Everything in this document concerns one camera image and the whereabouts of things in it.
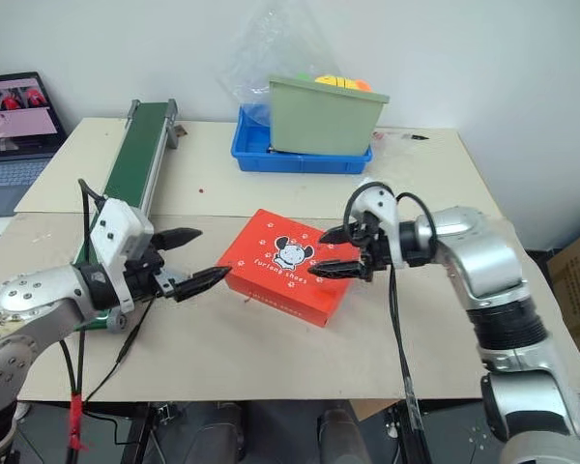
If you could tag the green conveyor belt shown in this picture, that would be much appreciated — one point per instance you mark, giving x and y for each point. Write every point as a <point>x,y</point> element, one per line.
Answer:
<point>135,150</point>

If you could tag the open laptop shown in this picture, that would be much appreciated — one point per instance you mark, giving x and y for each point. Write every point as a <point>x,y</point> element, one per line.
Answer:
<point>14,121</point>

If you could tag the clear plastic bag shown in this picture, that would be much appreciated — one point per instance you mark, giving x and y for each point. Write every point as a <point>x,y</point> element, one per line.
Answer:
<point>263,53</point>

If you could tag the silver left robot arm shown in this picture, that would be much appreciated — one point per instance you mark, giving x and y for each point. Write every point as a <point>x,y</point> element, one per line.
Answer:
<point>29,295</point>

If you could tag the green plastic bin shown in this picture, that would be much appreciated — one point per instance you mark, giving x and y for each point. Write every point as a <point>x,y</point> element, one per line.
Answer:
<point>324,118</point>

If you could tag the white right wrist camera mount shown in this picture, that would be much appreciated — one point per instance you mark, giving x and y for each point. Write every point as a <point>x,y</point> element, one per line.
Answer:
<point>384,203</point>

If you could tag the blue plastic tray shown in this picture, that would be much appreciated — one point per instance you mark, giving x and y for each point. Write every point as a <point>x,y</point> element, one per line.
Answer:
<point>299,163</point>

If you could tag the dark rounded shape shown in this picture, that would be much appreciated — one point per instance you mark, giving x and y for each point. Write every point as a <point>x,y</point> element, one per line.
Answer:
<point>343,435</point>
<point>222,432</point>

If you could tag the orange toy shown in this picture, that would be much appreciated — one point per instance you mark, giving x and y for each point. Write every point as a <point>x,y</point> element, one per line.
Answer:
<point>364,85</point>

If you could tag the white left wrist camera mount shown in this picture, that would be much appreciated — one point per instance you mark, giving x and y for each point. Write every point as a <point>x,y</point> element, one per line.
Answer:
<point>118,227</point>

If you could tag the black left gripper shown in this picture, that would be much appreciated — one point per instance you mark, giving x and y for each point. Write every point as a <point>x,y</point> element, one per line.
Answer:
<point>142,275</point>

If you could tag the yellow toy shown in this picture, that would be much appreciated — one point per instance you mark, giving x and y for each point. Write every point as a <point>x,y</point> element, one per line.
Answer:
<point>336,80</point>

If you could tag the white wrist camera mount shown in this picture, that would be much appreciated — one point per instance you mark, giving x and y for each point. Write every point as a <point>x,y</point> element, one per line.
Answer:
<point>118,227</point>
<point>384,203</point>

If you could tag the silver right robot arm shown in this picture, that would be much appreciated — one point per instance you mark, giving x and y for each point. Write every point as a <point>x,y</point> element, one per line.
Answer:
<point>488,256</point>

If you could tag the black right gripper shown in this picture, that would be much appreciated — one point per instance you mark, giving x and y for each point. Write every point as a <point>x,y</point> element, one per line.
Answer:
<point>374,251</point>

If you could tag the small black pen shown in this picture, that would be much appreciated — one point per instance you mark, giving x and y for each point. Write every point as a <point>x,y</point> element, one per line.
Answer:
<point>418,137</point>

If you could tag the red white cardboard box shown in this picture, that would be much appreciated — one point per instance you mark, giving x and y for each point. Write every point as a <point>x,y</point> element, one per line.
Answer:
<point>266,285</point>

